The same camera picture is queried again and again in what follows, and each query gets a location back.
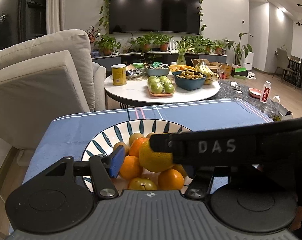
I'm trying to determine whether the potted plant left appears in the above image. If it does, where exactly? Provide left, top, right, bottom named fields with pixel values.
left=94, top=35, right=121, bottom=56

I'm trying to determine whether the teal bowl of longans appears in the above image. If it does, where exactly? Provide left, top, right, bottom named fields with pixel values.
left=172, top=70, right=207, bottom=90

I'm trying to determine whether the black wall television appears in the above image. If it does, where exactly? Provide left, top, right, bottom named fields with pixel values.
left=109, top=0, right=200, bottom=34

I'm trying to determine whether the tall leafy floor plant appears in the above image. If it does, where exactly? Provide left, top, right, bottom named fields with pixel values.
left=224, top=33, right=253, bottom=66

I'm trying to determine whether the yellow canister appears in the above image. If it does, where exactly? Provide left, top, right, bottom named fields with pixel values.
left=111, top=64, right=127, bottom=86

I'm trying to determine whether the blue striped tablecloth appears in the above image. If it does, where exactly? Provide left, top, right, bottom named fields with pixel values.
left=8, top=98, right=275, bottom=235

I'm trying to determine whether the grey blue snack bowl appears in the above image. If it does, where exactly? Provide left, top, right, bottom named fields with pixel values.
left=145, top=66, right=170, bottom=76

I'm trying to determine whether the large yellow citrus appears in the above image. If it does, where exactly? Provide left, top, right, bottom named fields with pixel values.
left=139, top=140, right=174, bottom=172

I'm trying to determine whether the brown longan far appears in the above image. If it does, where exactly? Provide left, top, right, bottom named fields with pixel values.
left=129, top=133, right=144, bottom=146

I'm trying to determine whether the orange tangerine front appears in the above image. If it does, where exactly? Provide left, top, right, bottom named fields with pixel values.
left=120, top=155, right=143, bottom=180

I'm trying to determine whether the bunch of bananas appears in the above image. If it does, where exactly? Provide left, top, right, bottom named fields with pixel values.
left=194, top=60, right=219, bottom=85

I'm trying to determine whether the hand of operator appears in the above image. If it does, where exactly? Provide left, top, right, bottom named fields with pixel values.
left=289, top=206, right=302, bottom=231

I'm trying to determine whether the pink plate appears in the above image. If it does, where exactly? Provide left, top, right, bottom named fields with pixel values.
left=248, top=88, right=261, bottom=99

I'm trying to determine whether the glass vase with plant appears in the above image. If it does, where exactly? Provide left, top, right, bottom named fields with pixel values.
left=176, top=40, right=194, bottom=66

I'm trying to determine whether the orange plate of fruit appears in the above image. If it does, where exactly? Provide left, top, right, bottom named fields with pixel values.
left=169, top=65, right=195, bottom=72

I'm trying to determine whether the red yellow apple in bowl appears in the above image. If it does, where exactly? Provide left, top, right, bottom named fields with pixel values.
left=128, top=177, right=157, bottom=191

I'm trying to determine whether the tray of green apples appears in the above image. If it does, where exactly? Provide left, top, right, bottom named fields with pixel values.
left=147, top=76, right=175, bottom=97

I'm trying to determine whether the brown longan fruit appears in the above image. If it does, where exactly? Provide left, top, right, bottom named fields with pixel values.
left=112, top=141, right=130, bottom=156

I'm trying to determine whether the white bowl with dark stripes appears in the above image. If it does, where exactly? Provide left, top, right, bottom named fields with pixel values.
left=81, top=119, right=194, bottom=196

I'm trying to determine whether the beige recliner armchair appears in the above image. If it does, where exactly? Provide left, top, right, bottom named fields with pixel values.
left=0, top=29, right=106, bottom=150

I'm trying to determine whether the white red bottle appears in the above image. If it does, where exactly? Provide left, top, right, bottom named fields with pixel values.
left=260, top=81, right=271, bottom=103

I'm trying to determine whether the round white coffee table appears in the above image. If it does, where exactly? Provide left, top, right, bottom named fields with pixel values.
left=104, top=76, right=220, bottom=107

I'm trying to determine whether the dining chair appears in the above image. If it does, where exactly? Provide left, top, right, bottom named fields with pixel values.
left=273, top=48, right=294, bottom=80

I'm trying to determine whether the orange tangerine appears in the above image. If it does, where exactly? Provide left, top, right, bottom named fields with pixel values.
left=172, top=164, right=188, bottom=178
left=120, top=155, right=143, bottom=180
left=128, top=137, right=148, bottom=157
left=157, top=168, right=184, bottom=190

